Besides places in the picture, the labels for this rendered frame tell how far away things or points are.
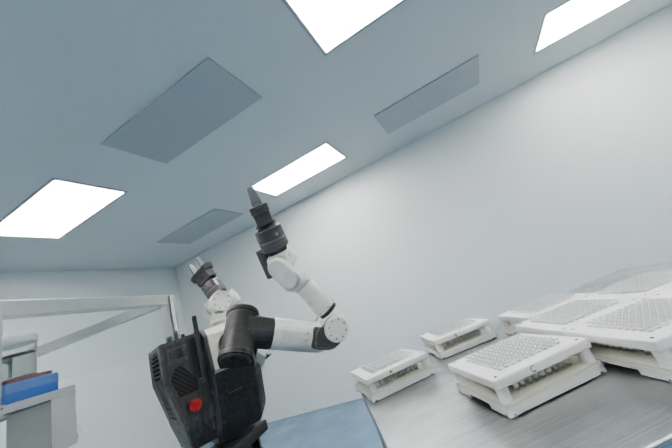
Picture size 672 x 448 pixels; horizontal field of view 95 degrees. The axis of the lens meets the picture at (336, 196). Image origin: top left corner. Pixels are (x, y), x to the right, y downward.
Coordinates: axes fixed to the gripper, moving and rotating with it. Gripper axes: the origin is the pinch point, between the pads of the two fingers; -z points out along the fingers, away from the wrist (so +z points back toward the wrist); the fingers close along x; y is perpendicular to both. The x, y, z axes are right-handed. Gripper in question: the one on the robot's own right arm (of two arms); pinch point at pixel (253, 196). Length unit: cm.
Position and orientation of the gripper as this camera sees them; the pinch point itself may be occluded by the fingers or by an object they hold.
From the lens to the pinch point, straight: 101.2
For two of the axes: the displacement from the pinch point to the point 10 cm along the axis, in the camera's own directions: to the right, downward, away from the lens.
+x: -2.5, 0.2, 9.7
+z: 3.8, 9.2, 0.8
